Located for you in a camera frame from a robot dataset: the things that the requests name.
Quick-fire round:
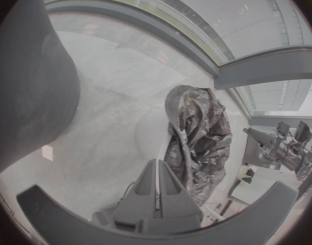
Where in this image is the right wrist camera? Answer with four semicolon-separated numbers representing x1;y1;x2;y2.
275;121;291;137

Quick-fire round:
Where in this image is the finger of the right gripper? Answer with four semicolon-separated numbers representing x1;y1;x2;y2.
243;127;273;150

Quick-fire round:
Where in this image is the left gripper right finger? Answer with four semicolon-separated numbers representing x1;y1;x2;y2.
159;159;204;228

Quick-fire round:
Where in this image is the white trash bin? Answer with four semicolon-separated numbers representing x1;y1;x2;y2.
134;111;183;168

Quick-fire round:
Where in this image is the black plastic bag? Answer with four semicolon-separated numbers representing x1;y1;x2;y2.
164;84;233;208

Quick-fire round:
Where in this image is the dark grey round chair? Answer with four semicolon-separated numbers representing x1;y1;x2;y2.
0;0;81;179

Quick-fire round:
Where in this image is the black cable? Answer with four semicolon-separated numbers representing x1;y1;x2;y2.
118;181;136;206

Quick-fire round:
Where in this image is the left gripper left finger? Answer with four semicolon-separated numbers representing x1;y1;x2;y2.
113;158;159;230

